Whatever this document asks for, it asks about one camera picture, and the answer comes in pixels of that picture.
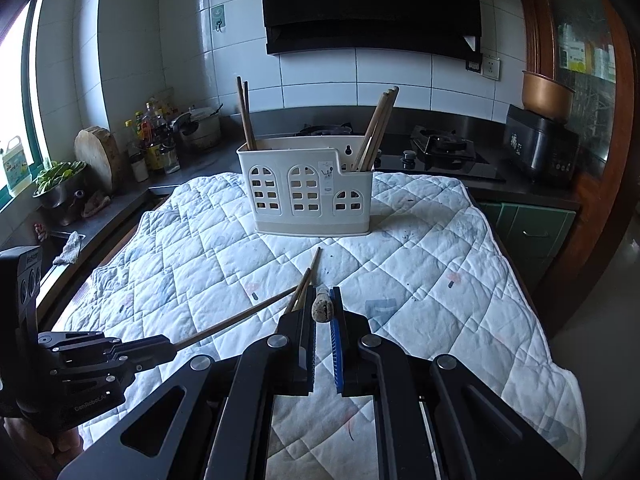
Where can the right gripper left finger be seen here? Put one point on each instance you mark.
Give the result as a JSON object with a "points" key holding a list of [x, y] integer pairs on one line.
{"points": [[211, 419]]}

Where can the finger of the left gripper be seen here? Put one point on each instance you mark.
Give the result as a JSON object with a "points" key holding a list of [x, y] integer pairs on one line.
{"points": [[74, 343], [125, 359]]}

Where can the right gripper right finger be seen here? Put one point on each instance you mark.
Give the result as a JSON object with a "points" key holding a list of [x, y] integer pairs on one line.
{"points": [[434, 419]]}

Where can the person's left hand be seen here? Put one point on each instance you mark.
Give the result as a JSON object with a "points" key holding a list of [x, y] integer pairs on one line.
{"points": [[31, 456]]}

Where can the white rag on counter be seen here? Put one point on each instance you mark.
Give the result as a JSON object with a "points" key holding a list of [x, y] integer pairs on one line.
{"points": [[70, 251]]}

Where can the white quilted cloth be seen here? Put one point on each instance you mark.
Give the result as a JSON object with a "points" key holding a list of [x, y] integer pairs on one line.
{"points": [[429, 276]]}

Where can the pink rag on counter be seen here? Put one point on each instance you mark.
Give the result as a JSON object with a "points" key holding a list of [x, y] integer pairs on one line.
{"points": [[97, 202]]}

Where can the steel bowl with greens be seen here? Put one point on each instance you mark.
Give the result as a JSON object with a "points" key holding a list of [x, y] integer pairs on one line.
{"points": [[60, 190]]}

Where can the detergent bottle on sill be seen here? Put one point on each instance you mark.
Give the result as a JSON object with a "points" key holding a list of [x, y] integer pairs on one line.
{"points": [[15, 166]]}

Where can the small white jar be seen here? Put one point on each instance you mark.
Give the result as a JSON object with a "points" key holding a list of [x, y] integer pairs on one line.
{"points": [[138, 167]]}

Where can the round wooden cutting board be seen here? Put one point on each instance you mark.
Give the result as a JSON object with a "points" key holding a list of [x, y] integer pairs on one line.
{"points": [[97, 147]]}

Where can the green cabinet drawer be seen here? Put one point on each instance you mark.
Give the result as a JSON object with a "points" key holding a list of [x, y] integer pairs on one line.
{"points": [[532, 235]]}

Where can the steel pressure cooker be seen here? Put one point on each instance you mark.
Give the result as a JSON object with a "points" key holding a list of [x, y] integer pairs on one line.
{"points": [[198, 128]]}

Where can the white plastic utensil holder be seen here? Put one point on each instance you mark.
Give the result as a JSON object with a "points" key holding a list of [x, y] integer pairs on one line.
{"points": [[307, 185]]}

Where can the black gas stove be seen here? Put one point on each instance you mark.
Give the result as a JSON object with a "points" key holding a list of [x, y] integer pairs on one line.
{"points": [[435, 152]]}

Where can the black rice cooker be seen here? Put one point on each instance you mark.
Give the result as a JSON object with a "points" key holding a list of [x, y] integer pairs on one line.
{"points": [[543, 148]]}

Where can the copper coloured pot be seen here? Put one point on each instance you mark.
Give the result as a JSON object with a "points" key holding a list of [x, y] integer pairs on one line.
{"points": [[546, 97]]}

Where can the black range hood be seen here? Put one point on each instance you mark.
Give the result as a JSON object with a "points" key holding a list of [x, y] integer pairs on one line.
{"points": [[444, 27]]}

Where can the wooden glass door cabinet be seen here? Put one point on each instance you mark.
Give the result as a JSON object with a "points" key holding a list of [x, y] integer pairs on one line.
{"points": [[589, 47]]}

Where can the green wall hook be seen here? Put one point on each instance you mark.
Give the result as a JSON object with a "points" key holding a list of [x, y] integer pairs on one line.
{"points": [[218, 18]]}

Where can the white wall socket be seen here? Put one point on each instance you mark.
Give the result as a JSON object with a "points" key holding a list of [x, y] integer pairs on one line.
{"points": [[491, 67]]}

